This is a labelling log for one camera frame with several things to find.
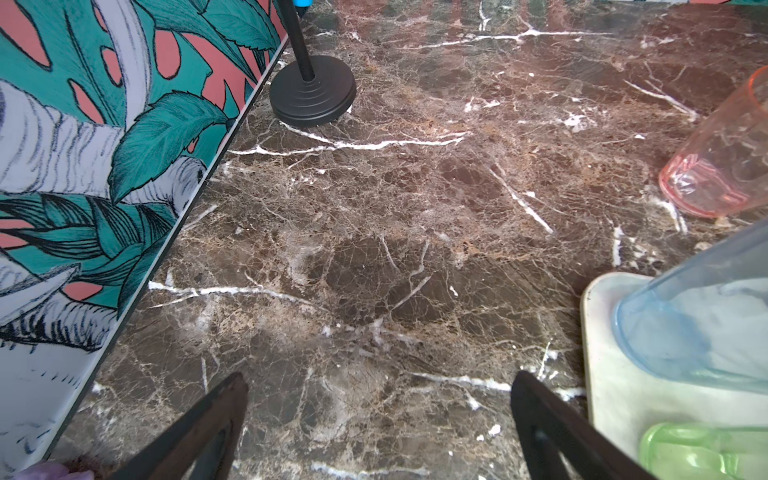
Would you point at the microphone on black stand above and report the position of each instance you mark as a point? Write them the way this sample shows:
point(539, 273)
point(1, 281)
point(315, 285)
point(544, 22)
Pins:
point(314, 89)

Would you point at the blue tall plastic glass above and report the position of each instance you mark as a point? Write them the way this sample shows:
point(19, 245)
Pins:
point(705, 321)

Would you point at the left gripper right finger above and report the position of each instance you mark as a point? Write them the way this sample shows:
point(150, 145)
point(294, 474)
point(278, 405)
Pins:
point(550, 432)

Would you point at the pink short glass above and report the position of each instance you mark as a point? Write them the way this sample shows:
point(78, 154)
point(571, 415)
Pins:
point(721, 169)

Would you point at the purple toy figure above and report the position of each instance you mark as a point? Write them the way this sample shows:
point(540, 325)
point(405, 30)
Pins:
point(52, 471)

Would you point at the light green tall glass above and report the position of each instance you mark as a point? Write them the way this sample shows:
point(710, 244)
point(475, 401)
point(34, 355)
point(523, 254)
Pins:
point(701, 451)

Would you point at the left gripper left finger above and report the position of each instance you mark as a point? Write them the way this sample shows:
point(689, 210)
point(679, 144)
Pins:
point(202, 443)

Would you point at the beige plastic tray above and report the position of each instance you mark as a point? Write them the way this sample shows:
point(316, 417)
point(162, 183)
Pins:
point(625, 401)

